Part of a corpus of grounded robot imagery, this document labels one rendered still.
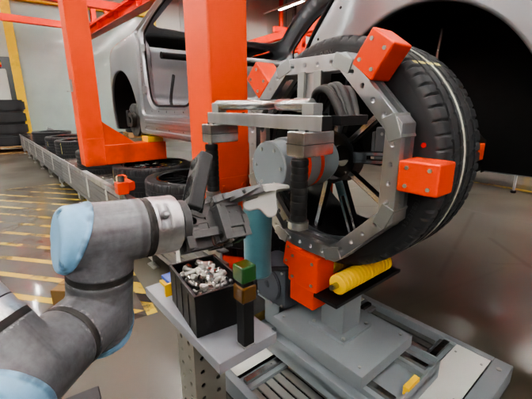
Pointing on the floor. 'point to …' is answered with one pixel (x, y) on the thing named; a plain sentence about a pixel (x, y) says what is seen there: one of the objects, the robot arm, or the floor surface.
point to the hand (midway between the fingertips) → (266, 199)
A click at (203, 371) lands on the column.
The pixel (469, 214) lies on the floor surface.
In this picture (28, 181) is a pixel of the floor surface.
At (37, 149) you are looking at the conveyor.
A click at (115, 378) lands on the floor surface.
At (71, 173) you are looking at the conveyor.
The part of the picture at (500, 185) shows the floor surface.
